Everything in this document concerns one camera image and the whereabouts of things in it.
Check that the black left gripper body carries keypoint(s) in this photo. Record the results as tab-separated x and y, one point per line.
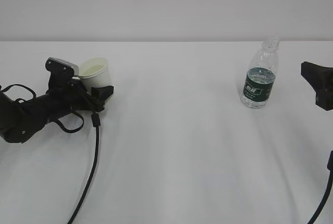
75	96

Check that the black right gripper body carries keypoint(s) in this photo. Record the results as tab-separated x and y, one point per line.
323	99

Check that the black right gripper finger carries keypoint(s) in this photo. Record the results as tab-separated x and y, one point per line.
319	77

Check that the clear green-label water bottle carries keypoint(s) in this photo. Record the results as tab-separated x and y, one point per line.
261	74

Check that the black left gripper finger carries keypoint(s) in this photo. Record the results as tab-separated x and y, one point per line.
102	94

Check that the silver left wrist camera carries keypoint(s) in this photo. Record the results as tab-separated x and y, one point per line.
61	72

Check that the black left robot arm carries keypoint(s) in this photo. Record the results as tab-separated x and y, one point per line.
21	119

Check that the white paper cup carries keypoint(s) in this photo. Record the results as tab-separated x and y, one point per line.
94	73

